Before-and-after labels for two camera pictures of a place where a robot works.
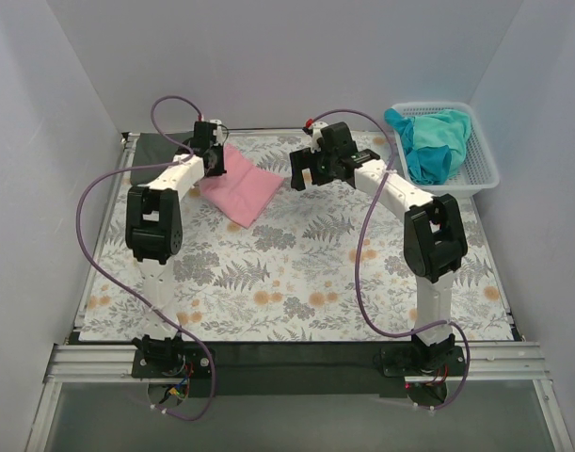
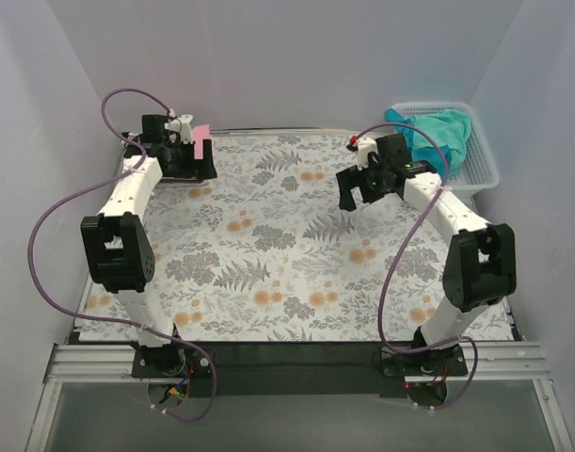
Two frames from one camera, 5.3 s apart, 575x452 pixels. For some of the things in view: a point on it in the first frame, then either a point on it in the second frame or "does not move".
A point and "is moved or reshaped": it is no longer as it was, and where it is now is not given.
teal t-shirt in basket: x=435 y=144 does not move
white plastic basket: x=478 y=169 does not move
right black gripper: x=307 y=162 → x=355 y=179
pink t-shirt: x=244 y=190 is moved or reshaped
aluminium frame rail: x=487 y=362 does not move
